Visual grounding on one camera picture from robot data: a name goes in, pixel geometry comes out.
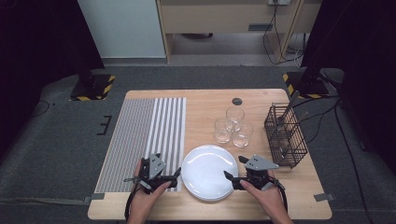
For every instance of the dark round table grommet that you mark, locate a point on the dark round table grommet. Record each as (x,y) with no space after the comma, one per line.
(237,101)

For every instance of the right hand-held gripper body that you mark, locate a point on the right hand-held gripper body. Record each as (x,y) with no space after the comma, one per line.
(258,165)

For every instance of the metal cutlery piece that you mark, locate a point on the metal cutlery piece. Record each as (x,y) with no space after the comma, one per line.
(291,104)

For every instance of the grey tape strip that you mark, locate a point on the grey tape strip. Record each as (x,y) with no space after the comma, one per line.
(97,196)
(323,197)

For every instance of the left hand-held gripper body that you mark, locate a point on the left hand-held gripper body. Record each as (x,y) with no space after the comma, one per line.
(157,166)

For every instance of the person's right hand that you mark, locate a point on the person's right hand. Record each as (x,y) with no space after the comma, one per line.
(271,200)

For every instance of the black curtain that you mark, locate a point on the black curtain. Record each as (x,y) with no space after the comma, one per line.
(367,62)
(37,46)

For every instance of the beige wooden desk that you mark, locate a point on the beige wooden desk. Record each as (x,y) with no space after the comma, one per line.
(218,18)

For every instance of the grey striped placemat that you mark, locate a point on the grey striped placemat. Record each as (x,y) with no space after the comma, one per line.
(130,140)

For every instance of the black yellow striped stand base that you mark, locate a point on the black yellow striped stand base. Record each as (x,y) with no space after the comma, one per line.
(306,85)
(93,87)

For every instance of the clear drinking glass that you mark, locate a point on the clear drinking glass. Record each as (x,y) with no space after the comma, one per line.
(235,116)
(222,132)
(243,138)

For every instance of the person's left hand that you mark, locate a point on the person's left hand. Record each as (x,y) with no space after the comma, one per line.
(141,202)

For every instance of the white cabinet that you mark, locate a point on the white cabinet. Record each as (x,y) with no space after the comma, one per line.
(124,28)

